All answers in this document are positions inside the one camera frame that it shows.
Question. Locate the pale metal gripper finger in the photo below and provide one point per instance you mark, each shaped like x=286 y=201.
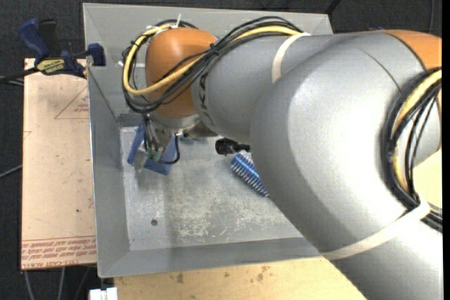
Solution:
x=139 y=159

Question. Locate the blue plastic container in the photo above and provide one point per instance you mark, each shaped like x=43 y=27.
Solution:
x=162 y=165

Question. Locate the grey metal bin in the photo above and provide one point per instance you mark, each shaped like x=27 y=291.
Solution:
x=197 y=207

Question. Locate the brown cardboard board, red print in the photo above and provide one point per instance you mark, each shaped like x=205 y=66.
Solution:
x=56 y=158

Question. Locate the blue white striped cylinder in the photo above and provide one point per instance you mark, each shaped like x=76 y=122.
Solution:
x=247 y=174

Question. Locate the black cylinder on white bracket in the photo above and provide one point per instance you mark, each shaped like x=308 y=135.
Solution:
x=226 y=147

